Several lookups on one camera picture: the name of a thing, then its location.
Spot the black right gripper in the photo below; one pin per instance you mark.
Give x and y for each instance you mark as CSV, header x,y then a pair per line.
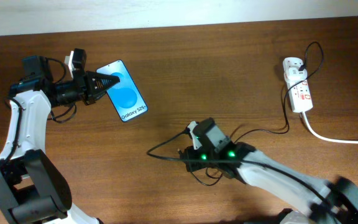
x,y
191,158

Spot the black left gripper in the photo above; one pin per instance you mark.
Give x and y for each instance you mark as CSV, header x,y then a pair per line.
x,y
92,77

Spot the blue Galaxy S25+ smartphone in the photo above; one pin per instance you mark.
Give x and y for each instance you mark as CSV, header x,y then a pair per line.
x,y
125,95

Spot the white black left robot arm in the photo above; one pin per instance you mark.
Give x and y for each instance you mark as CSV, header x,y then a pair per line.
x,y
32,190

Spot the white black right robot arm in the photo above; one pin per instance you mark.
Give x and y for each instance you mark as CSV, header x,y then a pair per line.
x,y
315,200

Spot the white USB charger plug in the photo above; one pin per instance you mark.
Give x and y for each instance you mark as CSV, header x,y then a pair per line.
x,y
293,74

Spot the white power strip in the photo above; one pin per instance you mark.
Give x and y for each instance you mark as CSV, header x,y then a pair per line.
x,y
299,92

